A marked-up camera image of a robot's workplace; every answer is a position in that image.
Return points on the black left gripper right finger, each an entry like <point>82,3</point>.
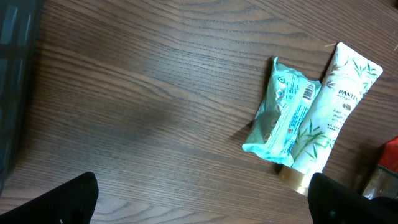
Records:
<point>331,203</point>

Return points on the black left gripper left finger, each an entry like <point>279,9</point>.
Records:
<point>72,202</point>

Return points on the orange spaghetti packet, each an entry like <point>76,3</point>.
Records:
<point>383,180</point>

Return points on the teal wet wipes pack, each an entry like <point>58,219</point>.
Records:
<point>288,98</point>

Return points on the white hair product tube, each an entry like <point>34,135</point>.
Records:
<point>347,80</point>

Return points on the grey plastic shopping basket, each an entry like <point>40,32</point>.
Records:
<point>20,25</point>

